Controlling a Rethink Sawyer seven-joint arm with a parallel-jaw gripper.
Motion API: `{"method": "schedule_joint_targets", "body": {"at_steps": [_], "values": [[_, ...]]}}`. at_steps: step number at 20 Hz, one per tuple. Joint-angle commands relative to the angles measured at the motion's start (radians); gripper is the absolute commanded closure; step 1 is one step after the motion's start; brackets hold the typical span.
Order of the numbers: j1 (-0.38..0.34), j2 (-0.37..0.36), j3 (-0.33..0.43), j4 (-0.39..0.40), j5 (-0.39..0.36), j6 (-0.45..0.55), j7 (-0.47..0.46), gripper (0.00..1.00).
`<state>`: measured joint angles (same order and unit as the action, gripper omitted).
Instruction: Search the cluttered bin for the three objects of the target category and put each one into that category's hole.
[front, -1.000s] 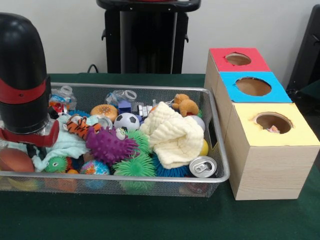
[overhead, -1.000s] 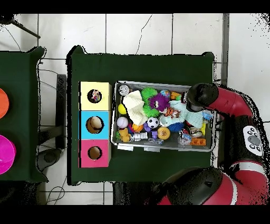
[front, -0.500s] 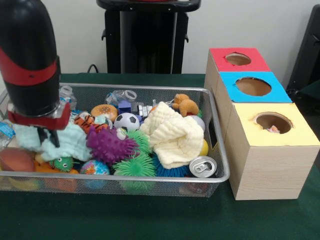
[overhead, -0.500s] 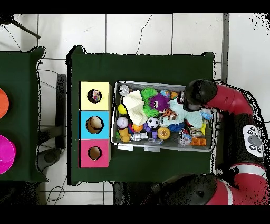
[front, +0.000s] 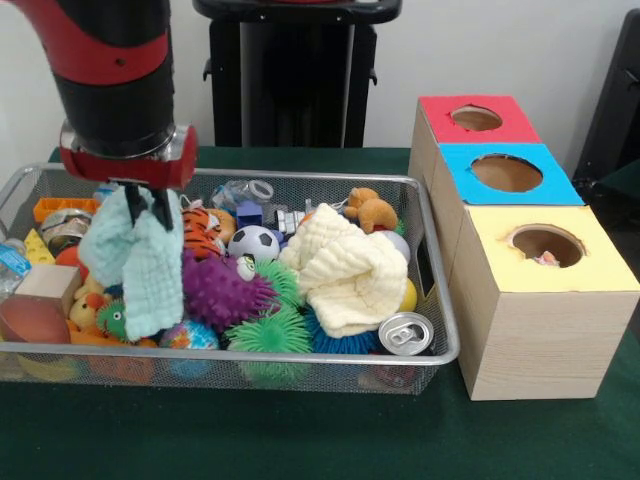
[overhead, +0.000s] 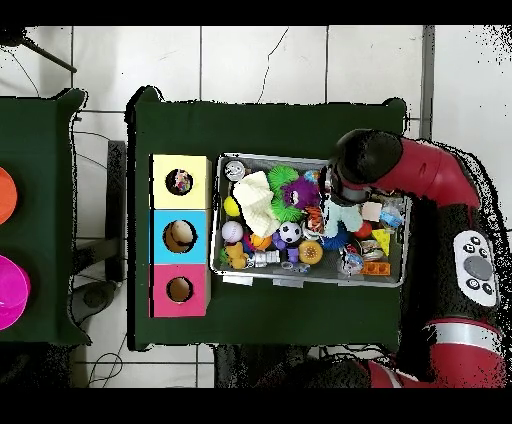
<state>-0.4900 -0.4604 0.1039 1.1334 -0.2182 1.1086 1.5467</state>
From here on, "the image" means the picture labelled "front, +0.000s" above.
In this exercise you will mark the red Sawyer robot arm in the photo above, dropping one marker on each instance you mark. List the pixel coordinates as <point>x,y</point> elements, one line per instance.
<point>100,60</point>

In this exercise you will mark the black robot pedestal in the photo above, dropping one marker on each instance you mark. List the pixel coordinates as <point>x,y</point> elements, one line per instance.
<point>290,90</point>

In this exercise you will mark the pale yellow cloth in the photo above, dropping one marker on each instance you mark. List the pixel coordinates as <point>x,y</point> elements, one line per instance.
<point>350,270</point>

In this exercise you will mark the clear mesh bin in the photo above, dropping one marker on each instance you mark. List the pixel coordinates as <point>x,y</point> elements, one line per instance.
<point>300,180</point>

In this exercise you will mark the large green spiky ball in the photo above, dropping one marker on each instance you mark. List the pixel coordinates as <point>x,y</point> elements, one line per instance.
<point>270,335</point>

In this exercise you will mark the blue spiky ball with eyes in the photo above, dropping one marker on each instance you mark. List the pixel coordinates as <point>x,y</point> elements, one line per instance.
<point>345,342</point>

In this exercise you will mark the orange bear plush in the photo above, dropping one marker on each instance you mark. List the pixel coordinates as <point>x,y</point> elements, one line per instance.
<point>370,210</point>

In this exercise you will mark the silver drink can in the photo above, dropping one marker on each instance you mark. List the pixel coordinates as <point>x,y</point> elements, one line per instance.
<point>405,333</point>

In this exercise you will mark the plain wooden block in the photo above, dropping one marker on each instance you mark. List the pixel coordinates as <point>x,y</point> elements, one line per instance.
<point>45,285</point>

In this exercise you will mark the mint green cloth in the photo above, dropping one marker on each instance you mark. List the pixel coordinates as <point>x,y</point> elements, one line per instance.
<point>145,270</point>

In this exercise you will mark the small soccer ball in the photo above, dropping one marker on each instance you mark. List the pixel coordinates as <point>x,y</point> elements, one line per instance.
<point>255,243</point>

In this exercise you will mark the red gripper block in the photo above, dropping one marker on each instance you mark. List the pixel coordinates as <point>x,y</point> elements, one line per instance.
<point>130,168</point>

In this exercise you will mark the tiger plush toy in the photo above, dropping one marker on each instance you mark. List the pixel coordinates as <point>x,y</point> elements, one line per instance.
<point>203,232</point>
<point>546,258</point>

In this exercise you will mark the dark green table cloth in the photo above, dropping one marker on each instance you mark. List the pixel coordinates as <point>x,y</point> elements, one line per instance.
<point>300,440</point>

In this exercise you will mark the small globe print ball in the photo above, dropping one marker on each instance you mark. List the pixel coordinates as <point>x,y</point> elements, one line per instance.
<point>188,336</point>

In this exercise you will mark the small green spiky ball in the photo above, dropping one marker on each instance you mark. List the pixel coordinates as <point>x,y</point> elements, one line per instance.
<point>282,280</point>

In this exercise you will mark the purple spiky ball with eyes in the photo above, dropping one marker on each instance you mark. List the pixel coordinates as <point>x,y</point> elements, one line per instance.
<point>225,292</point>

